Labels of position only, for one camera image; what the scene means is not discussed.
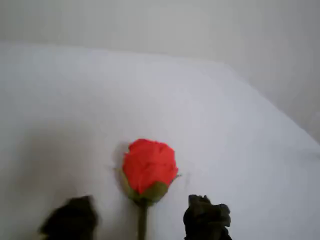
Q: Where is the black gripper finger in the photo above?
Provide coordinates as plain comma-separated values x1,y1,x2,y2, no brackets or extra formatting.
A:
37,195,101,240
183,194,233,240

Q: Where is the red rose with green stem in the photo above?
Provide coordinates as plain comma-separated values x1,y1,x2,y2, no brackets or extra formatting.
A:
114,138,182,240

